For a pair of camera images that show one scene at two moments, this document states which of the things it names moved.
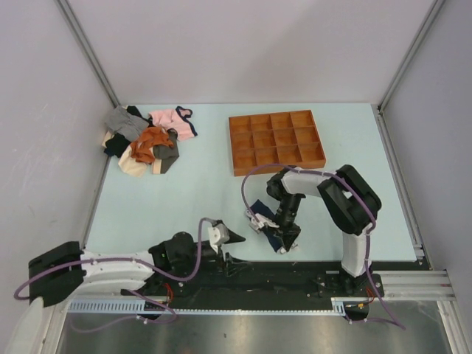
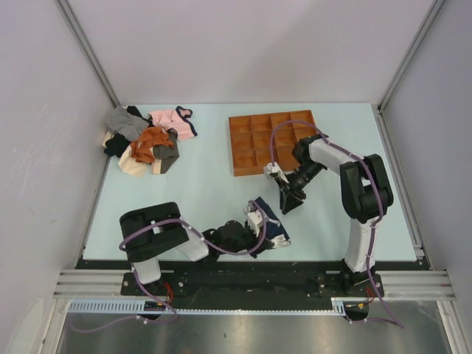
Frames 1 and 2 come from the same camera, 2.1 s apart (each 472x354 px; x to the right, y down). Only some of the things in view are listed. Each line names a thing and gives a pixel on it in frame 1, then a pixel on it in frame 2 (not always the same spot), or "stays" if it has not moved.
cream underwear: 129,165 stays
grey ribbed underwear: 125,124 stays
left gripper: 230,264 -> 265,243
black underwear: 116,145 stays
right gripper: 290,232 -> 287,202
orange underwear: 141,148 stays
